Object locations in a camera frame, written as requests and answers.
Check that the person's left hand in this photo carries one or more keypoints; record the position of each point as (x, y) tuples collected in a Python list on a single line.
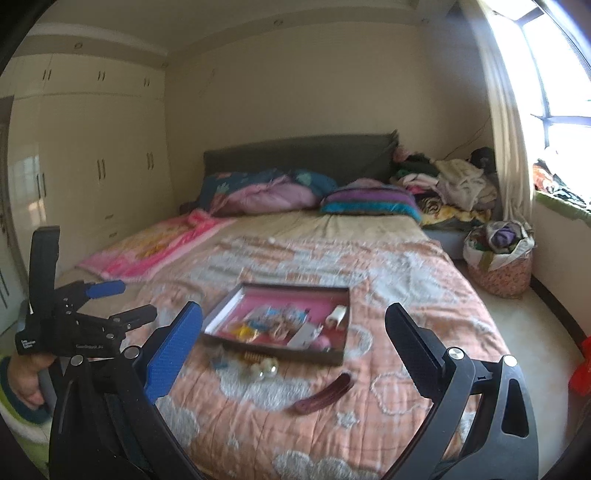
[(27, 378)]

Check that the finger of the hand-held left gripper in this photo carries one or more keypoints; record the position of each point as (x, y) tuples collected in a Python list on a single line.
[(106, 289), (136, 316)]

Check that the white comb hair clip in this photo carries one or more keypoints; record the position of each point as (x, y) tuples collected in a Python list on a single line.
[(337, 316)]

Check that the red plastic bag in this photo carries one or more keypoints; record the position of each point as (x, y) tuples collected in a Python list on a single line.
[(582, 364)]

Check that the peach cloud-pattern blanket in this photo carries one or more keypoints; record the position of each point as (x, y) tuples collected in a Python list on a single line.
[(406, 286)]

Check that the small comb hair clip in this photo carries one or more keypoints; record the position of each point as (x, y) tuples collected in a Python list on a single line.
[(254, 356)]

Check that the window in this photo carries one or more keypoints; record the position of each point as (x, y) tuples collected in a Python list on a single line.
[(563, 69)]

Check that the green windowsill cloth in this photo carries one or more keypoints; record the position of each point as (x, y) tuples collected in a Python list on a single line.
[(568, 212)]

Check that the bed with dark headboard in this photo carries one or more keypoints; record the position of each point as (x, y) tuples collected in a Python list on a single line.
[(300, 157)]

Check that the cream wardrobe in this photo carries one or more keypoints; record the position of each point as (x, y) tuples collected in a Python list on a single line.
[(92, 161)]

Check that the pink fuzzy hair clip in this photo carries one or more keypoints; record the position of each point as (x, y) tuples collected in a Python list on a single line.
[(322, 342)]

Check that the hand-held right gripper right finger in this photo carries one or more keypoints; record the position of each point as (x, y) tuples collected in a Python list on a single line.
[(413, 348)]

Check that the maroon hair clip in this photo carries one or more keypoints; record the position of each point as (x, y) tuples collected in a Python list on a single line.
[(323, 394)]

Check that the yellow hair clip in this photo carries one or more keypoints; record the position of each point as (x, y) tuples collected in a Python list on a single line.
[(244, 332)]

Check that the pink-lined cardboard box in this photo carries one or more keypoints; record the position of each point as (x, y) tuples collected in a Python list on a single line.
[(268, 300)]

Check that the clothes on windowsill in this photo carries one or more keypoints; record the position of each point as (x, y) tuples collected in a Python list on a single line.
[(554, 182)]

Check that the pile of clothes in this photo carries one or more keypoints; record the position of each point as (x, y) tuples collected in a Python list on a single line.
[(457, 180)]

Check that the beige polka dot bow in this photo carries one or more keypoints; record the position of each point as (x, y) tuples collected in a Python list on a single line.
[(277, 330)]

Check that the yellow printed blanket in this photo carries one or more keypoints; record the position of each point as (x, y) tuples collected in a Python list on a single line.
[(443, 214)]

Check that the purple striped pillow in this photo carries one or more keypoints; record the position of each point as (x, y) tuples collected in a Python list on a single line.
[(369, 203)]

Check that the pink cartoon blanket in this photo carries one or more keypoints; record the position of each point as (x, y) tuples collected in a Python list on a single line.
[(152, 249)]

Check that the floral bag of clothes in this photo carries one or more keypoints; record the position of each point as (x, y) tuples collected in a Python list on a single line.
[(503, 272)]

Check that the pink quilt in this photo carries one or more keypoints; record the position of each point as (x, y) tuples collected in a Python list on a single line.
[(272, 198)]

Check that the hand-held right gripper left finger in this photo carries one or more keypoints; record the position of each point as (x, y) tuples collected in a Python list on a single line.
[(173, 350)]

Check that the cream curtain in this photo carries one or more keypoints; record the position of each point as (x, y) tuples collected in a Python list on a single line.
[(508, 115)]

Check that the white jewelry card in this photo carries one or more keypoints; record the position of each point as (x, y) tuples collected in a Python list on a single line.
[(302, 336)]

